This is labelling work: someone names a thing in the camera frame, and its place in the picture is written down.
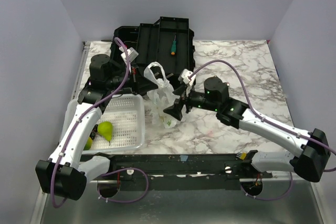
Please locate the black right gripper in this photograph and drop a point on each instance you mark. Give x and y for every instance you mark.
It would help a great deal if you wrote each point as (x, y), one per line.
(175, 110)

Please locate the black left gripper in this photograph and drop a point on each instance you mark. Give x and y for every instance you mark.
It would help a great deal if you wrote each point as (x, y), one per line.
(139, 84)

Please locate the yellow green fake mango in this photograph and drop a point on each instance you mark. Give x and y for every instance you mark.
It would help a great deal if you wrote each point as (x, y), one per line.
(88, 144)

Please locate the white perforated plastic basket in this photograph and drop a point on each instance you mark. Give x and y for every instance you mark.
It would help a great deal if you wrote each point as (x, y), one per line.
(125, 112)

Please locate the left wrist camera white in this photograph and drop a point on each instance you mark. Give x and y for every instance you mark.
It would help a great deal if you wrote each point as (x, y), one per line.
(132, 54)

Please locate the black plastic toolbox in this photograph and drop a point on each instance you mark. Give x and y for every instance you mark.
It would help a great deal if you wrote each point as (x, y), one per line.
(153, 43)

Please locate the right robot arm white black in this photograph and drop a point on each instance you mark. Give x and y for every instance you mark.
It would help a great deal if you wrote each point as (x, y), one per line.
(305, 154)

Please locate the white plastic bag lemon print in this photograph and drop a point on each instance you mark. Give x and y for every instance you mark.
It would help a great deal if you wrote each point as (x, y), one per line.
(162, 97)

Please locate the green fake pear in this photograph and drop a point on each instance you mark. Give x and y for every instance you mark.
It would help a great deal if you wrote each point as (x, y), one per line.
(105, 129)

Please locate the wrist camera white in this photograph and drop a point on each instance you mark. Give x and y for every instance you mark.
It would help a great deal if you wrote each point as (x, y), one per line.
(187, 77)
(132, 54)

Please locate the green handled screwdriver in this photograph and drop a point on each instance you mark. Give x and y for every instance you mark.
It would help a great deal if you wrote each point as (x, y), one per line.
(174, 46)

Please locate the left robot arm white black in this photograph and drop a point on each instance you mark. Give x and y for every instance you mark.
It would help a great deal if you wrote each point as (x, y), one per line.
(63, 175)

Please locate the black fake grape bunch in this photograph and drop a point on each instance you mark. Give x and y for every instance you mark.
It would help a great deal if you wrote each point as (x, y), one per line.
(94, 132)

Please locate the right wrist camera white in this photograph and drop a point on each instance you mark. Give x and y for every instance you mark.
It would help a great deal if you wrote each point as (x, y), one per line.
(187, 77)

